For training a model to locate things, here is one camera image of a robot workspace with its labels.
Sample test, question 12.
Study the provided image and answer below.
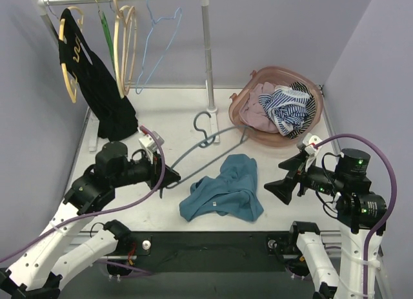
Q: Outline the green thin hanger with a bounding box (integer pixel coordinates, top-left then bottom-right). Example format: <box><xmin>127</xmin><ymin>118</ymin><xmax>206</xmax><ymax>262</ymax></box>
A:
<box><xmin>94</xmin><ymin>0</ymin><xmax>115</xmax><ymax>70</ymax></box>

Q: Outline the blue white striped garment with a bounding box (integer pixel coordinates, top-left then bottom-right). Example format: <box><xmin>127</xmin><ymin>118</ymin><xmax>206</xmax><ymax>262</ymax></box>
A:
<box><xmin>259</xmin><ymin>85</ymin><xmax>310</xmax><ymax>136</ymax></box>

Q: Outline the black hanging garment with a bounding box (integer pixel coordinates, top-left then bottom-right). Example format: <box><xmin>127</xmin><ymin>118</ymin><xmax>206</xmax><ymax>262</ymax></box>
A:
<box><xmin>59</xmin><ymin>8</ymin><xmax>138</xmax><ymax>141</ymax></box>

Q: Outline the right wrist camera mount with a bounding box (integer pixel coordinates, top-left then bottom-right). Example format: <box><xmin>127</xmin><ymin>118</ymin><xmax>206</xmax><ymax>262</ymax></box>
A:
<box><xmin>297</xmin><ymin>133</ymin><xmax>322</xmax><ymax>172</ymax></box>

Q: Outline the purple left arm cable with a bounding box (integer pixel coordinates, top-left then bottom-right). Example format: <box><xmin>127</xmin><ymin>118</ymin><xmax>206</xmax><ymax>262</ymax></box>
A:
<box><xmin>0</xmin><ymin>126</ymin><xmax>167</xmax><ymax>277</ymax></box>

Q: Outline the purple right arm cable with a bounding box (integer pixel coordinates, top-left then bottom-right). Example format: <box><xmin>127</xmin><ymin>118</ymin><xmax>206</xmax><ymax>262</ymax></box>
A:
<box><xmin>290</xmin><ymin>133</ymin><xmax>398</xmax><ymax>299</ymax></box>

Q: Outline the pale pink garment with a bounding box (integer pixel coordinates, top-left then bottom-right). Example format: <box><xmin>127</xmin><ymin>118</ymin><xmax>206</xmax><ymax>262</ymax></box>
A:
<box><xmin>239</xmin><ymin>82</ymin><xmax>279</xmax><ymax>134</ymax></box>

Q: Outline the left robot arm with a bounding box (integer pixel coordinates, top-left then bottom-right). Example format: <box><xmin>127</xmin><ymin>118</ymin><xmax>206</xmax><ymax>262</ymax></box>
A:
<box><xmin>1</xmin><ymin>141</ymin><xmax>181</xmax><ymax>298</ymax></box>

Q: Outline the light blue wire hanger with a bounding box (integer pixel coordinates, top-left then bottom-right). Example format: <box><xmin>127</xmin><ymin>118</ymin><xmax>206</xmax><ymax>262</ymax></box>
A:
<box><xmin>134</xmin><ymin>0</ymin><xmax>183</xmax><ymax>95</ymax></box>

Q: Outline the black white striped garment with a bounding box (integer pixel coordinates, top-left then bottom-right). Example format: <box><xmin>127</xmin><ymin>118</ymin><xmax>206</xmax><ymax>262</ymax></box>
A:
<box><xmin>285</xmin><ymin>81</ymin><xmax>317</xmax><ymax>140</ymax></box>

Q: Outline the beige wooden hanger front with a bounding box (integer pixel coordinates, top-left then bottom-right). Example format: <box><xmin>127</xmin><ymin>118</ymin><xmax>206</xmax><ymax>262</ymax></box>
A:
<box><xmin>113</xmin><ymin>5</ymin><xmax>130</xmax><ymax>99</ymax></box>

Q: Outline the teal plastic hanger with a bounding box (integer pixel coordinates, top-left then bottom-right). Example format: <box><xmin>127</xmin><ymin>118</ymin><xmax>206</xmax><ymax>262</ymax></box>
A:
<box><xmin>159</xmin><ymin>111</ymin><xmax>256</xmax><ymax>199</ymax></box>

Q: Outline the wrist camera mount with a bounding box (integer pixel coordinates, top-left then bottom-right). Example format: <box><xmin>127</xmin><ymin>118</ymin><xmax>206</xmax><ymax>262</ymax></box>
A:
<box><xmin>138</xmin><ymin>126</ymin><xmax>164</xmax><ymax>161</ymax></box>
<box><xmin>297</xmin><ymin>133</ymin><xmax>322</xmax><ymax>172</ymax></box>

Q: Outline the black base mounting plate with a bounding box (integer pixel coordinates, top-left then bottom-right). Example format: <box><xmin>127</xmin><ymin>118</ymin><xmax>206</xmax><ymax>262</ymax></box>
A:
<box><xmin>109</xmin><ymin>231</ymin><xmax>309</xmax><ymax>276</ymax></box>

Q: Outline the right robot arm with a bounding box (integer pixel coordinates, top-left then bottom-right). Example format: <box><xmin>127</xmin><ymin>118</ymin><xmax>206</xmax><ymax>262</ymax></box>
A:
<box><xmin>264</xmin><ymin>149</ymin><xmax>387</xmax><ymax>298</ymax></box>

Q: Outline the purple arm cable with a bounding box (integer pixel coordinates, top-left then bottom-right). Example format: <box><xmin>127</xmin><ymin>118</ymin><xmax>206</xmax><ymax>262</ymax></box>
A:
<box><xmin>290</xmin><ymin>133</ymin><xmax>398</xmax><ymax>299</ymax></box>
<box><xmin>0</xmin><ymin>126</ymin><xmax>167</xmax><ymax>277</ymax></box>

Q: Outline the white clothes rack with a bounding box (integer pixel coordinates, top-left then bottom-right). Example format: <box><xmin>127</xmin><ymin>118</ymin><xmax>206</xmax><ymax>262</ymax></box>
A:
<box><xmin>30</xmin><ymin>0</ymin><xmax>220</xmax><ymax>145</ymax></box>

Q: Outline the cream wooden hanger with garment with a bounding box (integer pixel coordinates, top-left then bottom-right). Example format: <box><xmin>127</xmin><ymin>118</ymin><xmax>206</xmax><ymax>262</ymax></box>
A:
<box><xmin>58</xmin><ymin>6</ymin><xmax>84</xmax><ymax>103</ymax></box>

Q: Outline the pink plastic laundry basket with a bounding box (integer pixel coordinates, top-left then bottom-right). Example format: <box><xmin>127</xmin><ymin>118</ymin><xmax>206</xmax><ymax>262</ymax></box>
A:
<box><xmin>228</xmin><ymin>67</ymin><xmax>323</xmax><ymax>148</ymax></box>

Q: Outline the teal tank top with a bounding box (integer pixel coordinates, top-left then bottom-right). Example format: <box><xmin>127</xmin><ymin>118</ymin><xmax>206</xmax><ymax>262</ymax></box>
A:
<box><xmin>179</xmin><ymin>154</ymin><xmax>264</xmax><ymax>222</ymax></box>

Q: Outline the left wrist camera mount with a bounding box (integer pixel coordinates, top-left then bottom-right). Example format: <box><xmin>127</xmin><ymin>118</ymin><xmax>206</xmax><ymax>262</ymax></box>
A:
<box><xmin>138</xmin><ymin>126</ymin><xmax>164</xmax><ymax>161</ymax></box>

